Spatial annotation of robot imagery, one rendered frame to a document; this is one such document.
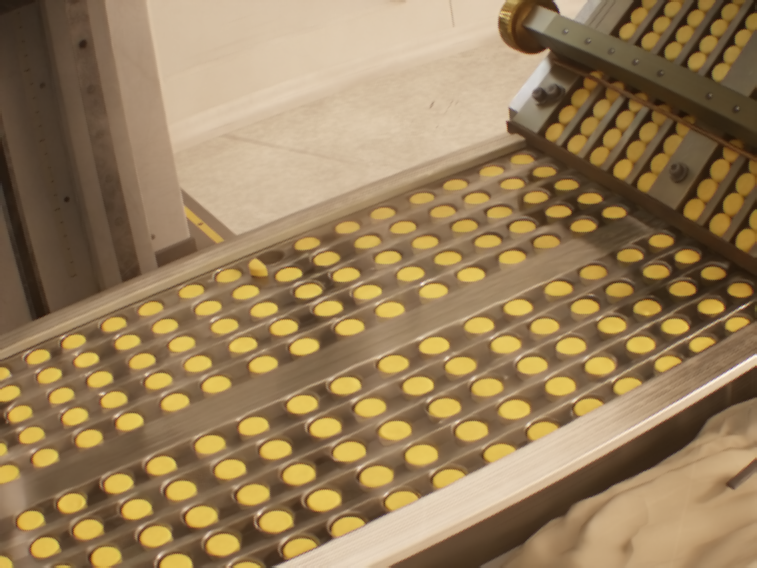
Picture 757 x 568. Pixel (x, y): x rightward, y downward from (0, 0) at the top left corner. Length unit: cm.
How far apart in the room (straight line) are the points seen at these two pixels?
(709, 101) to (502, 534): 21
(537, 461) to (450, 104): 263
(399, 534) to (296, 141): 257
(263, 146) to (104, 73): 142
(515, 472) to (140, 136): 142
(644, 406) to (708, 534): 9
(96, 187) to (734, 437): 130
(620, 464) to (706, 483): 7
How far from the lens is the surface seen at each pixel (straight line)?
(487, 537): 42
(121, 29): 175
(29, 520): 46
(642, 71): 57
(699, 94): 55
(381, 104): 308
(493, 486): 42
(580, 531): 37
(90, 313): 55
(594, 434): 44
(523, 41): 65
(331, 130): 298
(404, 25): 329
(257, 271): 55
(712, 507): 37
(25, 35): 158
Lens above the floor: 123
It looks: 32 degrees down
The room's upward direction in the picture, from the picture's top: 8 degrees counter-clockwise
